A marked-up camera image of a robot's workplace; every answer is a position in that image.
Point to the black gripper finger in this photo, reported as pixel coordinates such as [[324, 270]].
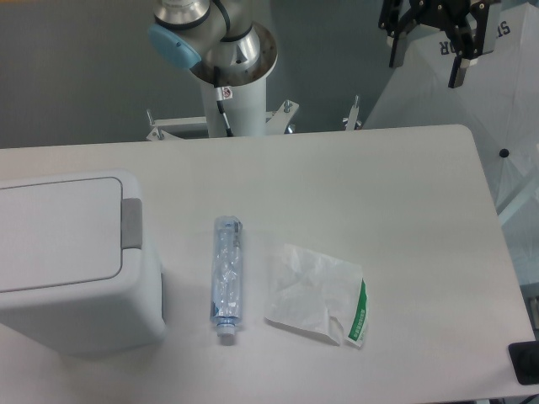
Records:
[[468, 44], [398, 31]]

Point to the black device at table edge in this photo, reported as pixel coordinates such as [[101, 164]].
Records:
[[524, 358]]

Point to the white trash can lid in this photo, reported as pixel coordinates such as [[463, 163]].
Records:
[[60, 233]]

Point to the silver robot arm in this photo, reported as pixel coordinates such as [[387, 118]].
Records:
[[186, 32]]

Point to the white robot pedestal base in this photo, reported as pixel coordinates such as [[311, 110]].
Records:
[[228, 111]]

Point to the crushed clear plastic bottle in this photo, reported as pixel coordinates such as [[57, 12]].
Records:
[[226, 312]]

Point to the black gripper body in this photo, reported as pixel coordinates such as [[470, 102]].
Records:
[[453, 17]]

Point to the white plastic trash can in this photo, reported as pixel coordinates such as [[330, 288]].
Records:
[[124, 311]]

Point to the grey lid push button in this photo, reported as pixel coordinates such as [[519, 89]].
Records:
[[131, 226]]

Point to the crumpled white paper wrapper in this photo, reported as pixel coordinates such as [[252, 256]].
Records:
[[319, 295]]

